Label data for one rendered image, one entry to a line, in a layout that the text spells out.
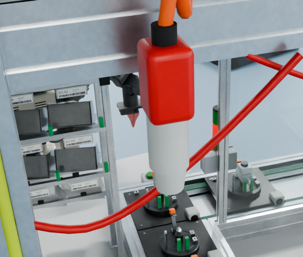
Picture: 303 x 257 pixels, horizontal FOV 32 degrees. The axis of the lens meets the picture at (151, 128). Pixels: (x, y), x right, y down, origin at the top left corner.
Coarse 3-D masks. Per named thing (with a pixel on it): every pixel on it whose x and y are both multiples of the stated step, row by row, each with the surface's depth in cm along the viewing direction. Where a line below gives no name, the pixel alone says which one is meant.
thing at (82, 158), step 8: (96, 144) 174; (56, 152) 166; (64, 152) 167; (72, 152) 167; (80, 152) 167; (88, 152) 167; (96, 152) 171; (56, 160) 167; (64, 160) 167; (72, 160) 167; (80, 160) 167; (88, 160) 167; (96, 160) 167; (56, 168) 167; (64, 168) 167; (72, 168) 167; (80, 168) 167; (88, 168) 167; (96, 168) 168
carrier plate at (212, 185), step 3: (207, 177) 219; (210, 177) 219; (216, 177) 218; (207, 180) 217; (210, 180) 217; (216, 180) 217; (207, 183) 216; (210, 183) 215; (213, 183) 215; (216, 183) 215; (207, 186) 216; (210, 186) 213; (213, 186) 213; (210, 189) 213; (213, 189) 211; (213, 192) 210; (213, 195) 210
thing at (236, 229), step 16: (192, 192) 217; (208, 192) 219; (208, 208) 210; (288, 208) 200; (224, 224) 195; (240, 224) 198; (256, 224) 199; (272, 224) 201; (288, 224) 204; (240, 240) 201
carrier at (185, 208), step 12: (132, 192) 212; (144, 192) 212; (180, 192) 211; (156, 204) 201; (168, 204) 200; (180, 204) 204; (192, 204) 204; (132, 216) 199; (144, 216) 199; (156, 216) 198; (168, 216) 198; (180, 216) 198; (192, 216) 196; (144, 228) 193
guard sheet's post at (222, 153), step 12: (228, 60) 163; (228, 72) 165; (228, 84) 167; (228, 96) 169; (228, 108) 172; (228, 120) 174; (228, 144) 178; (228, 156) 181; (216, 192) 191; (216, 204) 193; (216, 216) 196
